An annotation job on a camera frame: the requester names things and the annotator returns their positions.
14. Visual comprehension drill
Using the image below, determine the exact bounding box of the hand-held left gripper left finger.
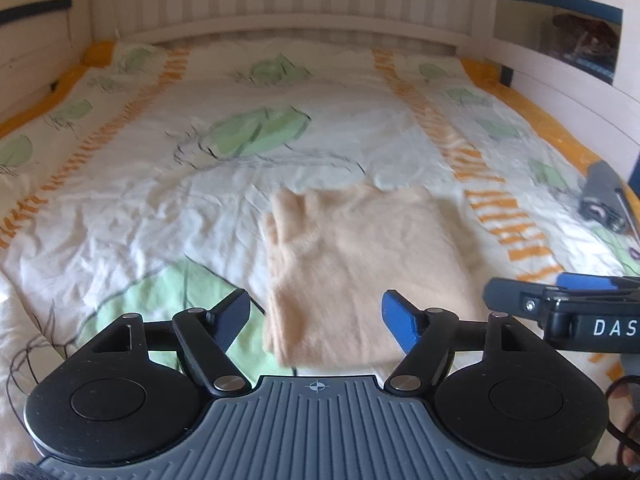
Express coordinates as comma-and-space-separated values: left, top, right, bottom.
89, 288, 253, 397

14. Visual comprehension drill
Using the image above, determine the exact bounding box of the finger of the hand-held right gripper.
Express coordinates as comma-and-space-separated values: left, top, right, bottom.
556, 272, 640, 293
483, 277, 557, 319

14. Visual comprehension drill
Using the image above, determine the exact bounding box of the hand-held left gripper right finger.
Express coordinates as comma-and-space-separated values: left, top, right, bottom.
380, 289, 546, 396

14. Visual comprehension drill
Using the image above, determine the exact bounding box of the cream butterfly print sweater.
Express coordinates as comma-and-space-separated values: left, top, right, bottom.
260, 184, 483, 368

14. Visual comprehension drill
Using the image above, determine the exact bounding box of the leaf print white blanket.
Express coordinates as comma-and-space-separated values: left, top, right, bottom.
0, 40, 640, 381

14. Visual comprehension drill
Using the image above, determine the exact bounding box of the brown fuzzy object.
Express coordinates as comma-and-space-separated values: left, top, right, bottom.
552, 12, 618, 56

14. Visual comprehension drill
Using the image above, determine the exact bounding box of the white bed frame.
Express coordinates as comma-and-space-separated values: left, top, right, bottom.
0, 0, 640, 186

